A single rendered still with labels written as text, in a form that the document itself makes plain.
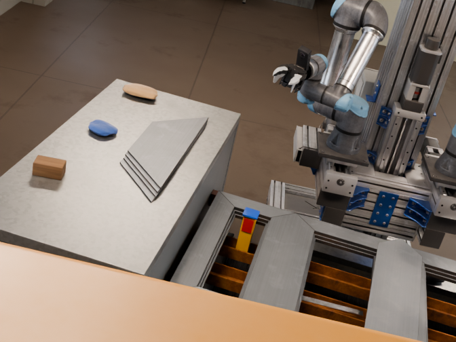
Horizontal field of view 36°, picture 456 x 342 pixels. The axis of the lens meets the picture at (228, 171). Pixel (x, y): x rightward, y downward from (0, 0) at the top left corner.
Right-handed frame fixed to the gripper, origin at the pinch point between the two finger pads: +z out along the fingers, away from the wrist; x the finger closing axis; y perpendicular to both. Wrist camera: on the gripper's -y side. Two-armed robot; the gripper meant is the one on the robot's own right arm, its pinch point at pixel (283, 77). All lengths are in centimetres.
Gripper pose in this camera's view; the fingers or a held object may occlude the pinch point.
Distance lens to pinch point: 250.3
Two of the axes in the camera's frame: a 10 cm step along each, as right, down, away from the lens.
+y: -3.1, 8.0, 5.2
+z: -5.1, 3.3, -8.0
